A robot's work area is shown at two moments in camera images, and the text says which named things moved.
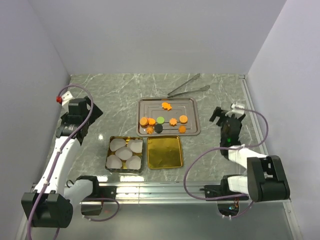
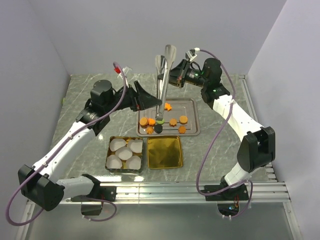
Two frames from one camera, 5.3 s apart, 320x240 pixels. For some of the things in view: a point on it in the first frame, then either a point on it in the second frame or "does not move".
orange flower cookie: (173, 122) does not move
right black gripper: (218, 112) → (176, 74)
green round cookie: (160, 120) does not move
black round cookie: (158, 128) does not move
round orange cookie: (144, 122) does not move
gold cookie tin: (125, 155) does not move
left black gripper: (96, 113) → (145, 100)
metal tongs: (171, 94) → (163, 65)
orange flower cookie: (151, 121) does not move
